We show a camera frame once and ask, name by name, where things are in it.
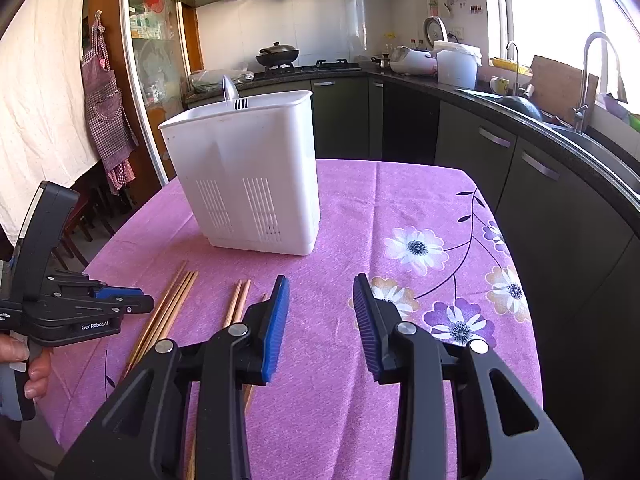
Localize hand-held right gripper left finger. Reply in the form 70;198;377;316
54;275;291;480

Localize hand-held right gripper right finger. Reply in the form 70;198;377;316
352;273;584;480

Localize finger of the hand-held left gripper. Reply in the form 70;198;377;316
50;270;143;307
97;296;155;316

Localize white plastic utensil holder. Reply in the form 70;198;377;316
158;90;322;257

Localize person's left hand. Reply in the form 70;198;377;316
0;334;53;400

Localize dark wooden chair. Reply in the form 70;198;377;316
50;182;119;272

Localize purple floral tablecloth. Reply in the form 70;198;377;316
47;159;544;480

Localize red checked apron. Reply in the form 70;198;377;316
81;10;140;196

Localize white curtain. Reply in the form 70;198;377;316
0;0;108;235

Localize glass sliding door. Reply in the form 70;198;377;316
119;0;202;190

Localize dark green base cabinets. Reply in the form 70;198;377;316
310;74;640;480

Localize plastic bag of vegetables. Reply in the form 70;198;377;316
188;66;255;95

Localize black gas stove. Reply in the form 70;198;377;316
254;59;362;81

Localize dark round pan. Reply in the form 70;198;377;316
494;93;544;122

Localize white rice cooker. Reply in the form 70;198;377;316
389;45;439;77

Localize black wok with lid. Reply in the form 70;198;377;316
255;42;301;69

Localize white lidded bucket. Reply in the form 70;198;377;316
432;40;484;90

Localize steel kitchen sink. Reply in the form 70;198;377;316
542;119;640;183

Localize yellow basket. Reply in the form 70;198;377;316
489;57;534;77

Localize round silver cooker lid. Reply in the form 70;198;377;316
423;15;447;50

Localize wooden cutting board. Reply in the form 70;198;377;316
527;54;600;127

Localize small thin faucet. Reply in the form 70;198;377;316
505;41;522;80

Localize tall steel faucet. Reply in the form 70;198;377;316
571;31;629;134

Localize kitchen window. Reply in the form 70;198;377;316
479;0;640;112

